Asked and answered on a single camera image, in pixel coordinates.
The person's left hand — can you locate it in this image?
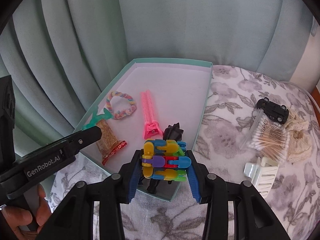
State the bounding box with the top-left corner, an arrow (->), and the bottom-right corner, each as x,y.
2,184 -> 52,240

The bag of cotton swabs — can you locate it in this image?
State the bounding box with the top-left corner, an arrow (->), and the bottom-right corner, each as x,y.
239,109 -> 290,164

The cream lace scrunchie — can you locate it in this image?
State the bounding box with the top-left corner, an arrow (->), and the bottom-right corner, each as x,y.
284,110 -> 312,163

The green translucent stretchy figure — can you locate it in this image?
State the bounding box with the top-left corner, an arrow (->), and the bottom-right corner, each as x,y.
81,106 -> 112,131

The pastel braided bracelet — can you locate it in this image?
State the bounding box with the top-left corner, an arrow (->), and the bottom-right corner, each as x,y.
106,90 -> 137,120

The black toy car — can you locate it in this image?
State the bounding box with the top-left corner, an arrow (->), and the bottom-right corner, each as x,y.
256,97 -> 289,125

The pink hair claw clip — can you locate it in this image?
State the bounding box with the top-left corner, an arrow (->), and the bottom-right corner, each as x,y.
140,90 -> 163,140

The colourful plastic link toy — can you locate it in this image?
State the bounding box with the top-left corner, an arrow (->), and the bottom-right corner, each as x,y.
142,139 -> 191,182

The floral grey white blanket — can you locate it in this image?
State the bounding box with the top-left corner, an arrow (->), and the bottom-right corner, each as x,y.
49,64 -> 319,239

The black toy action figure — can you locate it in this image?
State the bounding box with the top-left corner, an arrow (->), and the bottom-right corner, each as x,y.
139,123 -> 183,195

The white hair claw clip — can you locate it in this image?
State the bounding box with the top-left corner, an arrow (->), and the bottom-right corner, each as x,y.
244,157 -> 279,198

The pale green curtain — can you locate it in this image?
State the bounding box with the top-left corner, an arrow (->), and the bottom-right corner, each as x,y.
1,0 -> 319,155

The gold wrapped snack packet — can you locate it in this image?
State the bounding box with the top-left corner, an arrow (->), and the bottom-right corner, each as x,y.
96,119 -> 127,166

